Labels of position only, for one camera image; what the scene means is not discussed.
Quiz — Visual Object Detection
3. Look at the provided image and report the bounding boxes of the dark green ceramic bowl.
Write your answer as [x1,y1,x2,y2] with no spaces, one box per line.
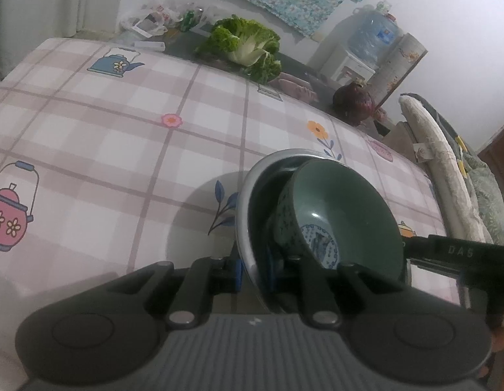
[272,159,406,280]

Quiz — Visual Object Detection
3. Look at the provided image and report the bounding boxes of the steel bowl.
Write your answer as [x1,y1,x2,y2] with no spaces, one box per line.
[234,148,414,316]

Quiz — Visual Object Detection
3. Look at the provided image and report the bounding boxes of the cream rolled blanket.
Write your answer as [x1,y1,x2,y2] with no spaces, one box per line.
[398,95,489,243]

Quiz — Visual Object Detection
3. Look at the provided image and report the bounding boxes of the grey patterned pillow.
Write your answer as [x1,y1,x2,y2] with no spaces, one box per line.
[461,150,504,245]

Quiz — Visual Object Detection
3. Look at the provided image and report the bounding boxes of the brown wooden cabinet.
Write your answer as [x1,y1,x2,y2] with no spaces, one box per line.
[479,129,504,196]

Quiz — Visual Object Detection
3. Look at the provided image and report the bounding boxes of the plaid floral tablecloth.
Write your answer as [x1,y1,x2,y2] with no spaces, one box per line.
[0,38,444,390]

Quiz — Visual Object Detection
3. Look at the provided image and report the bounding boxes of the white water dispenser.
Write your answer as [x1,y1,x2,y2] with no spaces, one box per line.
[320,44,375,86]

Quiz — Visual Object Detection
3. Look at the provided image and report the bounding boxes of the blue water jug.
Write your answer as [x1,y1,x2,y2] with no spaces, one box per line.
[347,0,399,66]

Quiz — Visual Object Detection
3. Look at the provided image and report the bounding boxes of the white plastic bags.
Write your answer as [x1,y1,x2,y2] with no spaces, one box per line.
[119,0,217,38]

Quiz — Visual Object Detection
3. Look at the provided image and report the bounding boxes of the green leafy cabbage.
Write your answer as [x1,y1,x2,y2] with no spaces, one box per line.
[196,14,282,84]

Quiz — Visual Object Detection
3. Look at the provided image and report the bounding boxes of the grey curtain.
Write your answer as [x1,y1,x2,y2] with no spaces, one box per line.
[0,0,120,80]

